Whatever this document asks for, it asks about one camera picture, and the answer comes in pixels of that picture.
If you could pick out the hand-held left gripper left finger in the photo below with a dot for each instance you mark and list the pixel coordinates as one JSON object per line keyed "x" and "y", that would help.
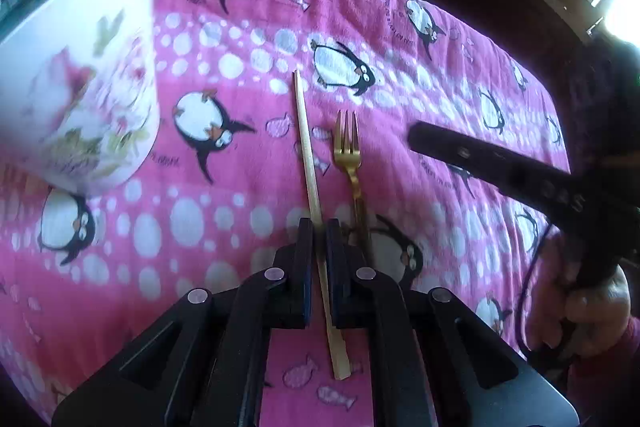
{"x": 305, "y": 257}

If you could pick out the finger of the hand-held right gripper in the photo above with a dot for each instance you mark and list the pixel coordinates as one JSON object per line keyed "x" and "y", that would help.
{"x": 450, "y": 149}

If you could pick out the person's right hand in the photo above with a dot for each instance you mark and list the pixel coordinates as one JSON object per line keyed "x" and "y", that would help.
{"x": 595, "y": 312}

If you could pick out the bamboo chopstick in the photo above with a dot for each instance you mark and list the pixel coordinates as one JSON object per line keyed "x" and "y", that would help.
{"x": 306, "y": 147}

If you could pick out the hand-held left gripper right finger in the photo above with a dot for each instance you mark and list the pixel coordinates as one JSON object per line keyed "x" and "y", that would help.
{"x": 336, "y": 257}

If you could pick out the white floral utensil cup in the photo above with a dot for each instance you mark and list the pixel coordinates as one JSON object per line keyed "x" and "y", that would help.
{"x": 100, "y": 57}

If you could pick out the person's right forearm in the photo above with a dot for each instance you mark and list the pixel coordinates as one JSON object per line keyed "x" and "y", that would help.
{"x": 610, "y": 382}

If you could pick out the pink penguin print blanket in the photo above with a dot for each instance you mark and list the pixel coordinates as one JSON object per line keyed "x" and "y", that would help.
{"x": 400, "y": 82}

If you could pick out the gold metal fork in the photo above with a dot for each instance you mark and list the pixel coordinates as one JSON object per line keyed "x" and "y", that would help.
{"x": 345, "y": 157}

